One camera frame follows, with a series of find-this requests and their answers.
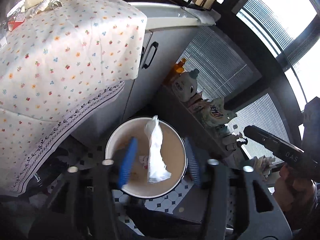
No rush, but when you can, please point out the black cabinet handle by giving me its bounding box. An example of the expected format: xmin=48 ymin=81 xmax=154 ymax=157
xmin=142 ymin=41 xmax=159 ymax=69

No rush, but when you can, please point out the person's right hand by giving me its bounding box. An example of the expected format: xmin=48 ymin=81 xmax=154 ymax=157
xmin=273 ymin=164 xmax=316 ymax=212

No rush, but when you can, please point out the crumpled aluminium foil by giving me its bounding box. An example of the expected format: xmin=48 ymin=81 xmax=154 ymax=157
xmin=29 ymin=0 xmax=63 ymax=18

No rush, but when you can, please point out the floral white tablecloth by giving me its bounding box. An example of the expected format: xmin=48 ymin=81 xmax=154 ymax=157
xmin=1 ymin=0 xmax=148 ymax=196

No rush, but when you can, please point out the red white torn wrapper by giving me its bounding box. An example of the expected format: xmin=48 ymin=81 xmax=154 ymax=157
xmin=8 ymin=12 xmax=25 ymax=31

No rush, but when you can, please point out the white round trash bin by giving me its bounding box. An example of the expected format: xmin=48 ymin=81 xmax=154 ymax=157
xmin=105 ymin=117 xmax=188 ymax=199

